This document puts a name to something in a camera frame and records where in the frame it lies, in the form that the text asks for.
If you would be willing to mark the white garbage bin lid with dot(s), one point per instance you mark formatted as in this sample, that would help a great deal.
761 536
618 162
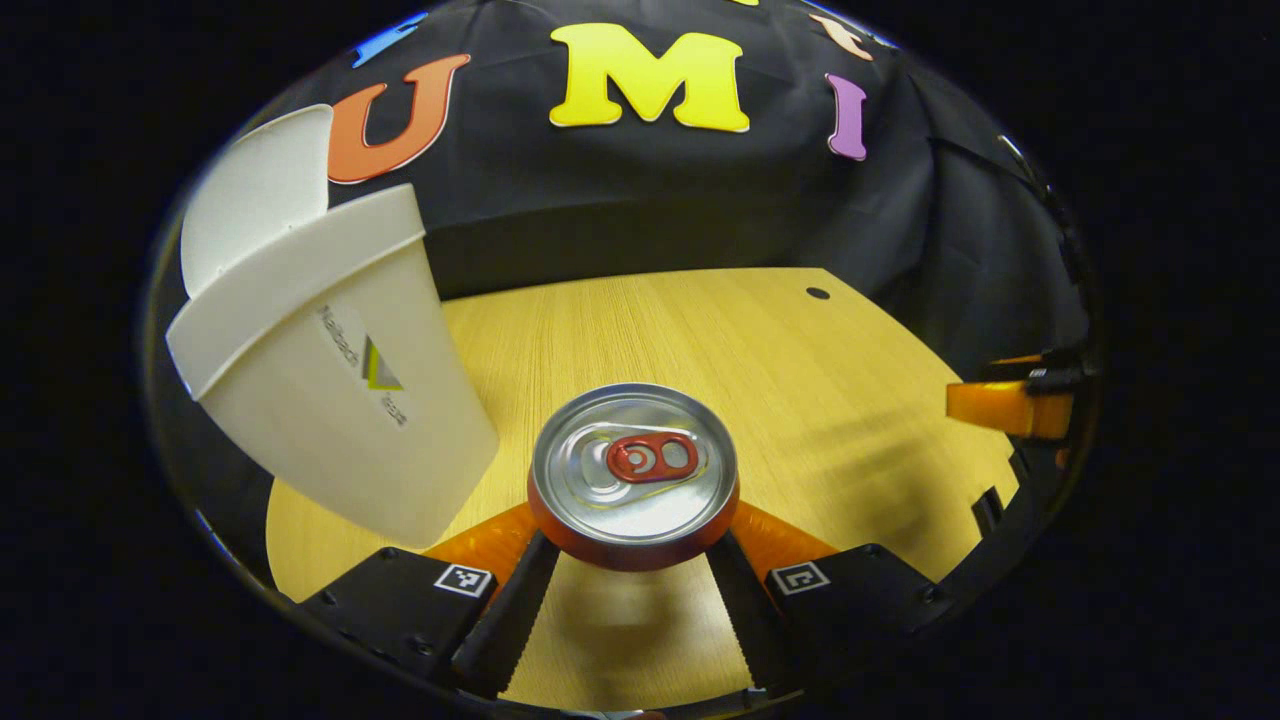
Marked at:
255 200

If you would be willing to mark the red pop can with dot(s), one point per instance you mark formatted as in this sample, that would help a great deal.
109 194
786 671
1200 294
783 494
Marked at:
630 490

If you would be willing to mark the white desktop garbage bin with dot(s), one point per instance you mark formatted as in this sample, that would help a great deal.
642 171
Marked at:
330 430

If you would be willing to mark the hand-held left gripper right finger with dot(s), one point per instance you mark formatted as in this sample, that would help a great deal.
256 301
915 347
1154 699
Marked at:
745 620

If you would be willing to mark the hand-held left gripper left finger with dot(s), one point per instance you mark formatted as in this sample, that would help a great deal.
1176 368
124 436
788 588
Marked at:
515 620

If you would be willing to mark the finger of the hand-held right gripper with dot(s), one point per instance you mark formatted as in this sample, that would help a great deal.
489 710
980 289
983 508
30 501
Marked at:
1060 375
1010 410

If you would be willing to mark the wooden desktop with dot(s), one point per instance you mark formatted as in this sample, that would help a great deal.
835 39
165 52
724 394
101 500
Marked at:
820 420

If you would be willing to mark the black backdrop cloth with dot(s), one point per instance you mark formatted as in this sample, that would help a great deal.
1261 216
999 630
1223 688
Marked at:
650 200

